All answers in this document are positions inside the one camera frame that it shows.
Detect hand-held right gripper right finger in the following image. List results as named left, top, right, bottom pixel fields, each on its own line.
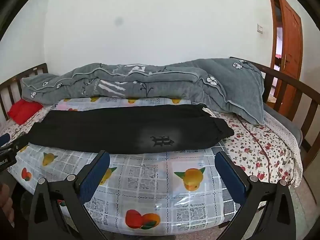
left=215, top=151, right=304, bottom=240

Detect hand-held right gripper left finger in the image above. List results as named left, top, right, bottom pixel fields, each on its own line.
left=28, top=150, right=111, bottom=240

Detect black pants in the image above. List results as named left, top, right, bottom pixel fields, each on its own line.
left=26, top=104, right=235, bottom=155

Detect person's left hand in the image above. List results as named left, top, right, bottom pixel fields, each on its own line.
left=0, top=183, right=15, bottom=222

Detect red pillow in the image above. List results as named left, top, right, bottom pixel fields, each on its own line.
left=7, top=99, right=44, bottom=126

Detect floral bed sheet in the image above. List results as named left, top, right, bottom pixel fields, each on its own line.
left=0, top=102, right=301, bottom=188

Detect fruit print plastic sheet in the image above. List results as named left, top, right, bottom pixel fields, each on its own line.
left=7, top=96, right=241, bottom=236

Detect grey mattress pad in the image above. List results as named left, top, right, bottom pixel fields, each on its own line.
left=264, top=104, right=304, bottom=144

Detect grey floral quilt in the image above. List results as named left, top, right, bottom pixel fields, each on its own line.
left=21, top=58, right=266, bottom=126

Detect wooden headboard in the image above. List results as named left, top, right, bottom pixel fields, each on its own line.
left=0, top=56, right=320, bottom=178

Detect orange wooden door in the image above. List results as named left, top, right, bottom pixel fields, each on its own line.
left=277, top=0, right=304, bottom=117

